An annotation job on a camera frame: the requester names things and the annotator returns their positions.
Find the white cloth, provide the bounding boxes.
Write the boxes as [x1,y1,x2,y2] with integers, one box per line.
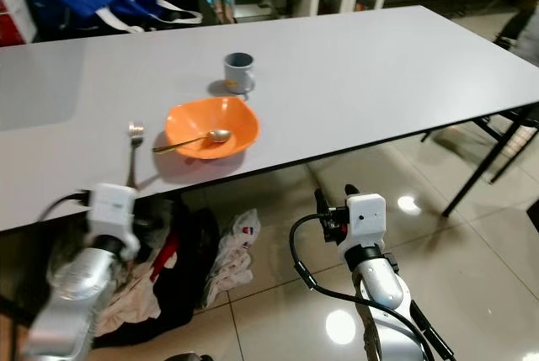
[202,208,262,307]

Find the black folding table leg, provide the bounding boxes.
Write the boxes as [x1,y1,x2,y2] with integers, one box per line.
[421,104,539,219]

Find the grey mug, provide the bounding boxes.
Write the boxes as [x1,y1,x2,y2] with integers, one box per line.
[224,52,255,97]

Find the orange bowl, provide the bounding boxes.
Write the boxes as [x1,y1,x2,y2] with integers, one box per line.
[164,96,260,161]

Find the black bag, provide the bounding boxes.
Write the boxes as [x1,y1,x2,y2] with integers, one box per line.
[126,201,220,345]

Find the metal fork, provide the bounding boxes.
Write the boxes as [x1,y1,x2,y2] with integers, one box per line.
[127,121,145,190]

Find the pale pink cloth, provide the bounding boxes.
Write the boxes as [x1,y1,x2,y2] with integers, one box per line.
[97,281,165,337]

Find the red box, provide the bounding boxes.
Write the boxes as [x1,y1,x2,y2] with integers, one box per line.
[0,8,24,48]

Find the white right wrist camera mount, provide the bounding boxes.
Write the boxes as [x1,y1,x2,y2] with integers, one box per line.
[341,194,387,248]

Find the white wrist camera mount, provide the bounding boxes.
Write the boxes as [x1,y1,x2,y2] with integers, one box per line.
[341,194,387,248]
[88,183,140,259]

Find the gold-handled metal spoon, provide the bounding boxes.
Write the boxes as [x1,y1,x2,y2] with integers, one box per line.
[152,129,232,155]

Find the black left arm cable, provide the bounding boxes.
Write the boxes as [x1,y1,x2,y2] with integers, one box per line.
[42,191,92,219]

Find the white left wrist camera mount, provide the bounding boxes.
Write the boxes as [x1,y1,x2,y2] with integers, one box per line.
[88,183,140,259]

